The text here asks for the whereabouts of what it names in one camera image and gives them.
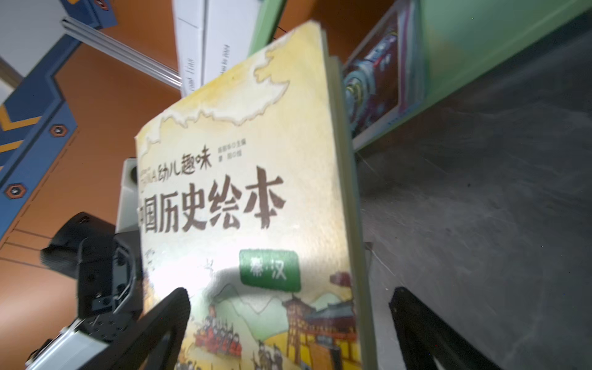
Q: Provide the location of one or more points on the white LOVER book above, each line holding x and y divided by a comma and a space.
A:
229, 30

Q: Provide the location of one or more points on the light blue book underneath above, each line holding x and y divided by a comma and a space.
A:
385, 77

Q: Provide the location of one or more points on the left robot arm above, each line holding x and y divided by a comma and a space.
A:
107, 268

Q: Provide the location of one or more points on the white book brown bars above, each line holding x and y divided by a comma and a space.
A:
189, 16

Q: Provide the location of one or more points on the green desktop shelf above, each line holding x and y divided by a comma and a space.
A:
462, 39

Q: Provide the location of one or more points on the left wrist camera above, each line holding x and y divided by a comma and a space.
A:
127, 213

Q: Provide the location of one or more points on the yellow Chinese history picture book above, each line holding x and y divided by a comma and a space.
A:
248, 200

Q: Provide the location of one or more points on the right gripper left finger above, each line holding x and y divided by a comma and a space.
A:
154, 343

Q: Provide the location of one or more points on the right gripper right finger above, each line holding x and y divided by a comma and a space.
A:
426, 341

